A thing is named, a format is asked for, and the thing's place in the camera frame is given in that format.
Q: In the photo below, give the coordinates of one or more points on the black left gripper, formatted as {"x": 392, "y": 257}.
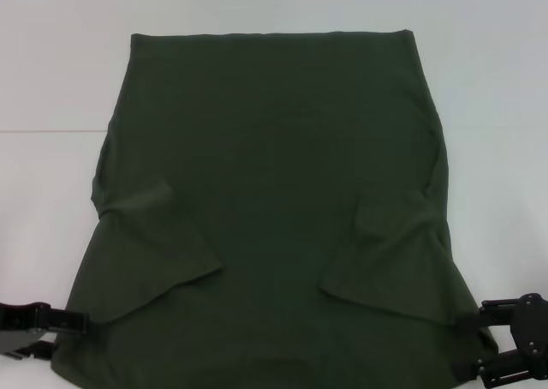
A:
{"x": 21, "y": 324}

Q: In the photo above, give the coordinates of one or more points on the dark green t-shirt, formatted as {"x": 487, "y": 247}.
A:
{"x": 265, "y": 170}

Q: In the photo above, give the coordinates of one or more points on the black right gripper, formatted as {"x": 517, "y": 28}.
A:
{"x": 531, "y": 320}

